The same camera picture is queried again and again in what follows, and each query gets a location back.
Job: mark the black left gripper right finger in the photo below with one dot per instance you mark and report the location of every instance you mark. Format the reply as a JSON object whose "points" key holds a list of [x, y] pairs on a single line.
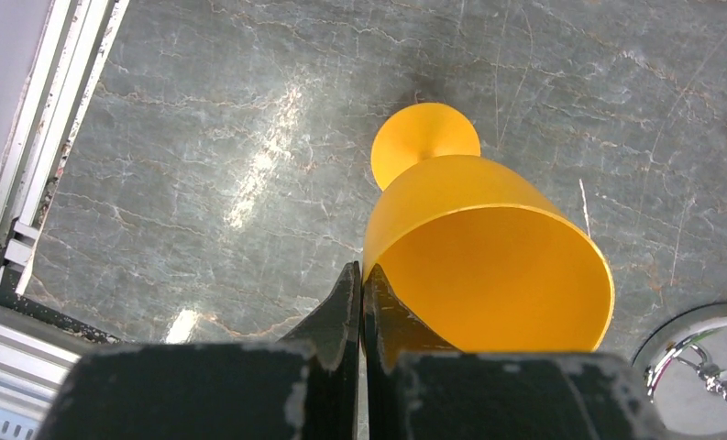
{"points": [[422, 387]]}

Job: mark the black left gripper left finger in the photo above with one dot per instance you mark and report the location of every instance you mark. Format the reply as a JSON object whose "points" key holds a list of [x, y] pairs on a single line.
{"points": [[302, 386]]}

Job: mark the orange plastic wine glass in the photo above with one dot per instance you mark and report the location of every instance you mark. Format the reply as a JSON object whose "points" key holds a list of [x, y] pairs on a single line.
{"points": [[473, 249]]}

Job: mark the chrome wine glass rack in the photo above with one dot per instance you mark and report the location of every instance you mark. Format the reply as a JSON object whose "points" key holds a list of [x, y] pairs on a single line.
{"points": [[683, 364]]}

